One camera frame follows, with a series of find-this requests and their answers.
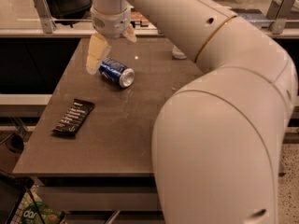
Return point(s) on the clear plastic water bottle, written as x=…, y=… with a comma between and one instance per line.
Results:
x=178, y=54

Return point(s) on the right metal glass bracket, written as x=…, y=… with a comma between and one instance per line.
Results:
x=283, y=14

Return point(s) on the black snack bar wrapper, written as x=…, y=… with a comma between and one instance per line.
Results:
x=73, y=118

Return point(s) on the metal glass bracket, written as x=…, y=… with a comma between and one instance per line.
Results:
x=47, y=24
x=283, y=14

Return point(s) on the left metal glass bracket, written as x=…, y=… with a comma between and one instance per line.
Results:
x=47, y=24

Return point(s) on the black office chair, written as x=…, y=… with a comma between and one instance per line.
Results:
x=69, y=12

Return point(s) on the grey table drawer unit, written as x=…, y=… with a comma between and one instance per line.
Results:
x=91, y=195

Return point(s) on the blue pepsi can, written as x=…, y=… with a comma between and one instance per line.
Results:
x=117, y=72

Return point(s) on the green snack bag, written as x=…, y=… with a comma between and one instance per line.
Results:
x=35, y=211

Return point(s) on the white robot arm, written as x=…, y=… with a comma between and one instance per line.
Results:
x=216, y=142

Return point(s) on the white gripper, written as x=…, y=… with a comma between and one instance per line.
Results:
x=112, y=23

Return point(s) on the black wire basket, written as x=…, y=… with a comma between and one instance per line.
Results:
x=12, y=189

